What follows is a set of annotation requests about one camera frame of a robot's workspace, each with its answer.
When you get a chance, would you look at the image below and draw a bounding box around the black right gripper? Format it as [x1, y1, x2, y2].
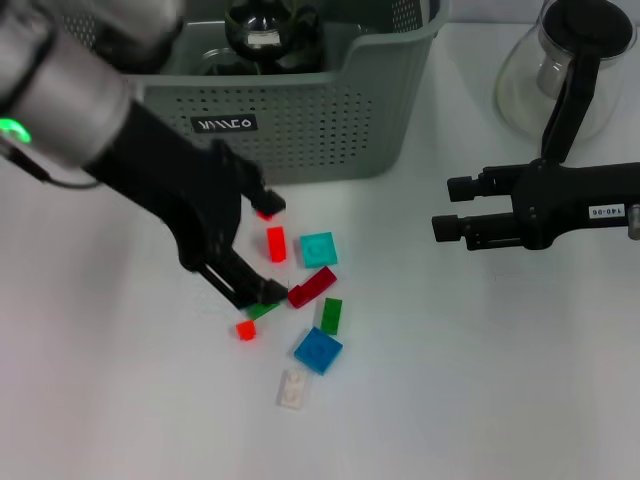
[431, 158, 640, 252]

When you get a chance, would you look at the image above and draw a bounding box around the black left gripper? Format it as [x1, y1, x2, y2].
[84, 99, 290, 310]

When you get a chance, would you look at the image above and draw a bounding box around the long orange-red building block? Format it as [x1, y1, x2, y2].
[266, 226, 289, 263]

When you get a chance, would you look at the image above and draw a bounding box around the green building block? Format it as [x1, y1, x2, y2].
[319, 297, 345, 335]
[244, 301, 281, 321]

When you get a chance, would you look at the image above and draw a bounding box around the dark red building block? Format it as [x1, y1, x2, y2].
[287, 266, 336, 311]

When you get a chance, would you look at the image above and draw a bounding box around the blue square building block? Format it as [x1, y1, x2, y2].
[293, 326, 344, 376]

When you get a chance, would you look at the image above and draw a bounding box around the white two-stud building block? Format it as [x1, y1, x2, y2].
[276, 369, 311, 411]

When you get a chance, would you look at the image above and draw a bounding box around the teal square building block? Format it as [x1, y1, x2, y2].
[299, 232, 339, 270]

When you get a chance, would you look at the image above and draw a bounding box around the grey-green perforated storage bin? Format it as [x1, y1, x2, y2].
[47, 0, 451, 187]

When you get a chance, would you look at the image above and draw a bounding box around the glass teapot with black handle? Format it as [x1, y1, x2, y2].
[493, 0, 637, 162]

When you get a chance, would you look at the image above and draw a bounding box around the left arm connector cable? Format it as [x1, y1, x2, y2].
[0, 144, 101, 190]

